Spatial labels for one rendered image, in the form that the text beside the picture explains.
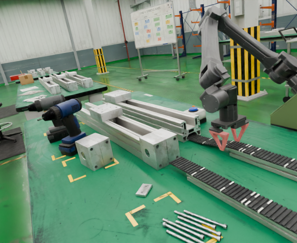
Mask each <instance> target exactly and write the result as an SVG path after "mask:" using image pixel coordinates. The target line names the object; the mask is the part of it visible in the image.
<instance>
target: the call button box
mask: <svg viewBox="0 0 297 243"><path fill-rule="evenodd" d="M183 112H187V113H191V114H194V115H198V116H199V119H198V120H199V121H200V124H202V123H205V122H206V121H207V119H206V111H205V110H204V109H201V108H198V110H196V111H189V109H188V110H186V111H183Z"/></svg>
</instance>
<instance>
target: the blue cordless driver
mask: <svg viewBox="0 0 297 243"><path fill-rule="evenodd" d="M81 109H82V103H81V101H80V100H79V99H77V98H74V99H70V100H68V101H65V102H62V103H60V104H57V105H55V106H53V107H50V108H48V110H47V111H46V112H45V113H43V114H42V118H40V119H37V121H40V120H42V119H43V120H44V121H57V120H59V119H62V120H61V121H62V124H63V126H65V127H66V129H67V131H68V133H69V136H67V137H65V138H63V139H62V140H61V141H62V143H61V144H59V147H58V148H59V150H60V151H61V154H63V155H67V156H74V155H75V154H77V153H78V151H77V147H76V144H75V141H77V140H80V139H82V138H84V137H87V136H89V135H86V133H85V132H81V130H80V125H79V122H78V120H77V118H76V116H75V115H73V114H74V113H76V112H78V111H80V110H81Z"/></svg>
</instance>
